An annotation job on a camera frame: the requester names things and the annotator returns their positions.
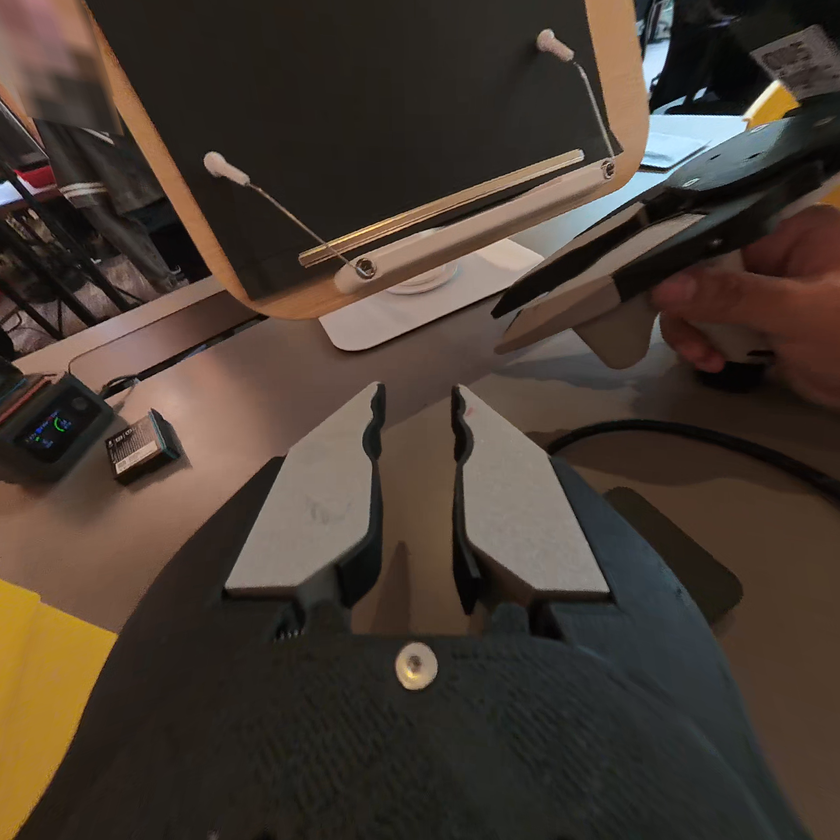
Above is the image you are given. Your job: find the person's right hand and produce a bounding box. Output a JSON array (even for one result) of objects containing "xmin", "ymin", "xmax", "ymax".
[{"xmin": 651, "ymin": 203, "xmax": 840, "ymax": 409}]

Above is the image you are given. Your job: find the thick braided black cable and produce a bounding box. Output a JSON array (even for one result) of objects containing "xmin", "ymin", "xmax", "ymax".
[{"xmin": 546, "ymin": 419, "xmax": 840, "ymax": 508}]

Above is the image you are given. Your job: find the black camera battery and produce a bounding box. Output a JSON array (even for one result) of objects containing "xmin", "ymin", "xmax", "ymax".
[{"xmin": 105, "ymin": 408, "xmax": 183, "ymax": 487}]

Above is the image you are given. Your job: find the yellow plastic bin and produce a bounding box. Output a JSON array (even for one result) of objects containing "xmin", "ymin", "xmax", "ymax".
[
  {"xmin": 0, "ymin": 577, "xmax": 120, "ymax": 840},
  {"xmin": 743, "ymin": 82, "xmax": 802, "ymax": 131}
]

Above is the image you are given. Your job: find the wooden book stand white base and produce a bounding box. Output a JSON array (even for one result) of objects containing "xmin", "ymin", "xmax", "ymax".
[{"xmin": 85, "ymin": 0, "xmax": 651, "ymax": 352}]

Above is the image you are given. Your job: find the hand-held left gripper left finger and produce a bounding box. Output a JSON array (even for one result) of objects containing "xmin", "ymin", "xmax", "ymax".
[{"xmin": 224, "ymin": 382, "xmax": 388, "ymax": 609}]

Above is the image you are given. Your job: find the black battery charger case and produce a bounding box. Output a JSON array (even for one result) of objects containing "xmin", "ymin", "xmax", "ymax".
[{"xmin": 0, "ymin": 357, "xmax": 118, "ymax": 487}]

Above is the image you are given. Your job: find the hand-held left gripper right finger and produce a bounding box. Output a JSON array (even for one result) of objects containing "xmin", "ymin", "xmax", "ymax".
[{"xmin": 450, "ymin": 385, "xmax": 613, "ymax": 616}]

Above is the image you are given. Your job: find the black adapter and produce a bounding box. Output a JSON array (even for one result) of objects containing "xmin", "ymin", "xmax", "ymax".
[{"xmin": 602, "ymin": 486, "xmax": 744, "ymax": 627}]

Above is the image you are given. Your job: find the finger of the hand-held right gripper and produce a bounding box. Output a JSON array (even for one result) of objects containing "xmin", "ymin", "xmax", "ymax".
[
  {"xmin": 491, "ymin": 201, "xmax": 703, "ymax": 320},
  {"xmin": 493, "ymin": 272, "xmax": 659, "ymax": 371}
]

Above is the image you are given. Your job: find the group of black office chairs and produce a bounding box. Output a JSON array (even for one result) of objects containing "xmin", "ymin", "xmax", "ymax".
[{"xmin": 648, "ymin": 0, "xmax": 811, "ymax": 118}]

